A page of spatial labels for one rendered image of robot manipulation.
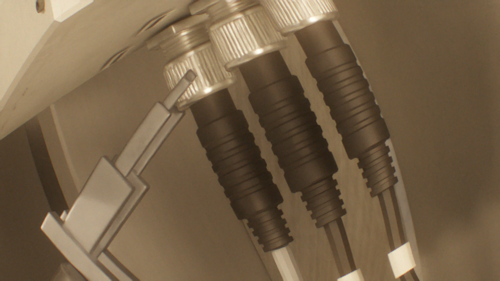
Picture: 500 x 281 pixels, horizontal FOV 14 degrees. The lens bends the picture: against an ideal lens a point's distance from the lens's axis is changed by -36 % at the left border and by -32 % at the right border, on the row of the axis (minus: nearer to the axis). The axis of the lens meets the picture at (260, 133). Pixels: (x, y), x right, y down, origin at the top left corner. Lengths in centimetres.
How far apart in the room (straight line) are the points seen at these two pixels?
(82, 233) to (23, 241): 91
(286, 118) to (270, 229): 4
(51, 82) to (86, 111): 15
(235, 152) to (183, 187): 11
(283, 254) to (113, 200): 4
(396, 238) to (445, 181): 5
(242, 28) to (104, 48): 3
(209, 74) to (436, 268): 8
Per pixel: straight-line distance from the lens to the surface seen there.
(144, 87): 77
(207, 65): 66
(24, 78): 55
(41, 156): 163
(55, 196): 163
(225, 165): 66
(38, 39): 51
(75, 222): 66
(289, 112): 63
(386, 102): 67
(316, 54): 60
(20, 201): 157
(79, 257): 66
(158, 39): 66
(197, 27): 66
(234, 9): 63
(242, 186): 66
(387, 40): 65
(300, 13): 59
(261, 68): 63
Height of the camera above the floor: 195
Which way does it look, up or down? 41 degrees down
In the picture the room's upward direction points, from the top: 4 degrees counter-clockwise
